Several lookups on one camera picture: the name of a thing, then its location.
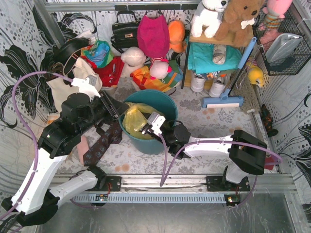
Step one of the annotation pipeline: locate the yellow trash bag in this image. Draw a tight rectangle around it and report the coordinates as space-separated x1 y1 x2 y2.
122 102 155 140

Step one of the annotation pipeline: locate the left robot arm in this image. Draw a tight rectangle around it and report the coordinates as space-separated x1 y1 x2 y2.
1 91 129 227

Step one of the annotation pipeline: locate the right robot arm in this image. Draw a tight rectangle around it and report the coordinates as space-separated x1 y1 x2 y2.
155 124 267 184

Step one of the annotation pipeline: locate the rainbow striped bag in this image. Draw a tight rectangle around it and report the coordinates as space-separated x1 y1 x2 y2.
130 60 183 92

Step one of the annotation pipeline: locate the teal trash bin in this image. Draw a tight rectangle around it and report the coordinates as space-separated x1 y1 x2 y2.
119 89 178 155

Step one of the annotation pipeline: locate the cream canvas tote bag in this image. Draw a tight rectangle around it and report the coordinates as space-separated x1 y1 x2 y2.
46 57 103 114

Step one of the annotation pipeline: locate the red garment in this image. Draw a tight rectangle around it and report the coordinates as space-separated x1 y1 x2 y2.
94 56 124 87

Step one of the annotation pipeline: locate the brown floral necktie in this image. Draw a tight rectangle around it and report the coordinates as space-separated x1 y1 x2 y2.
83 121 122 166

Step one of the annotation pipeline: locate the colourful scarf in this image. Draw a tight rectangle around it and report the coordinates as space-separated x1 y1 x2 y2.
80 40 114 69

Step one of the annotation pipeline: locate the white fluffy plush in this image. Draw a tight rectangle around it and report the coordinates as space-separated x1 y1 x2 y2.
121 47 147 78

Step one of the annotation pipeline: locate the pink soft pad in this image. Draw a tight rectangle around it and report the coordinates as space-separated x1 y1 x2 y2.
77 135 89 165

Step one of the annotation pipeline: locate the pink white plush doll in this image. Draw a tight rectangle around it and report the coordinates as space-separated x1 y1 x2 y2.
149 57 172 80

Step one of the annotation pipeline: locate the orange checkered towel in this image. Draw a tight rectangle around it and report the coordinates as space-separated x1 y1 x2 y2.
47 113 60 124

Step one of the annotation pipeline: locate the black leather handbag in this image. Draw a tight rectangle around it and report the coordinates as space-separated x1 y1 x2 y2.
110 11 140 53

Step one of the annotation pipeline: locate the black metal shelf rack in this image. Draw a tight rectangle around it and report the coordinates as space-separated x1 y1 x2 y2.
181 33 258 96

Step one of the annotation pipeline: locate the teal folded cloth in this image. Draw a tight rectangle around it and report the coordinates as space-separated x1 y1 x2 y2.
188 43 242 74

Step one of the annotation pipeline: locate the orange plush toy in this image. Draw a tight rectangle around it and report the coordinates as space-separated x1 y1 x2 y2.
168 20 185 53

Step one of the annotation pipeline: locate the grey patterned rolled cloth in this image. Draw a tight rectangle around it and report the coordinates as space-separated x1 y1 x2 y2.
212 44 226 65

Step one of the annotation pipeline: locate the white plush dog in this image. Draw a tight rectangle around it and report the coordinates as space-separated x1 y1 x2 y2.
190 0 228 38

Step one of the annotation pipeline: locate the yellow plush duck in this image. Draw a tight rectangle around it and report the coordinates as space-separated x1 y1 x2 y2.
246 62 264 88

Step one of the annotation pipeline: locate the brown plush dog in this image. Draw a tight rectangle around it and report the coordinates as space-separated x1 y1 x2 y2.
214 0 265 48

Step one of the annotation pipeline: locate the magenta orange cloth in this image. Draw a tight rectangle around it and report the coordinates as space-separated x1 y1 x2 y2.
264 154 280 170

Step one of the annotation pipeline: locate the silver pouch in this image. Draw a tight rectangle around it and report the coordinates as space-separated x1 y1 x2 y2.
265 33 303 63

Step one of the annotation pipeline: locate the pink plush toy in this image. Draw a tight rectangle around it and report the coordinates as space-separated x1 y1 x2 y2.
258 0 292 45

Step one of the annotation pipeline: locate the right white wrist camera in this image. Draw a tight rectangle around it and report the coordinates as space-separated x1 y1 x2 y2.
140 112 166 136

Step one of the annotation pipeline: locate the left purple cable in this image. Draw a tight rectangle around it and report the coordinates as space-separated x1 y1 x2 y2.
0 70 73 233

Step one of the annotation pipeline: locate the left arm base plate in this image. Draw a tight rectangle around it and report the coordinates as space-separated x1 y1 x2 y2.
96 176 122 192

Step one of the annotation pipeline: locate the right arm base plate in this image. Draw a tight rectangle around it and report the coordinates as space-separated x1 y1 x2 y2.
206 176 251 192

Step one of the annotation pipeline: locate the black wire basket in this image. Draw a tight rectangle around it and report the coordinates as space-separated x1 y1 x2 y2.
254 12 305 76

